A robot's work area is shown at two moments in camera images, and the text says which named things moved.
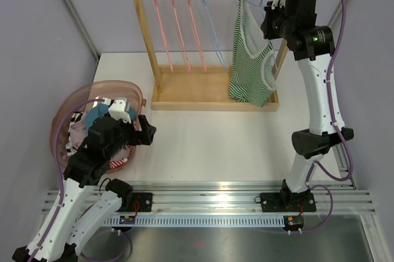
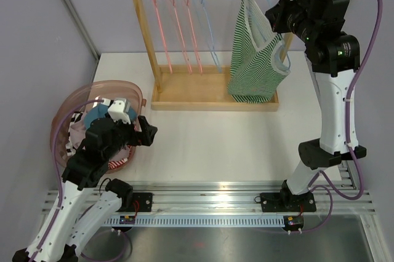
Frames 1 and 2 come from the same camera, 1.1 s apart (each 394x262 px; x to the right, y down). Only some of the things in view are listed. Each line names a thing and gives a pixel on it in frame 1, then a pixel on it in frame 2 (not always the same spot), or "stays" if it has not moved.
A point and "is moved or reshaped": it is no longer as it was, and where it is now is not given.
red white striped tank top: (114, 164) stays
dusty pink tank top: (78, 131) stays
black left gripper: (148, 130) stays
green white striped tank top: (252, 77) is moved or reshaped
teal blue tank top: (92, 112) stays
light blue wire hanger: (277, 76) to (283, 40)
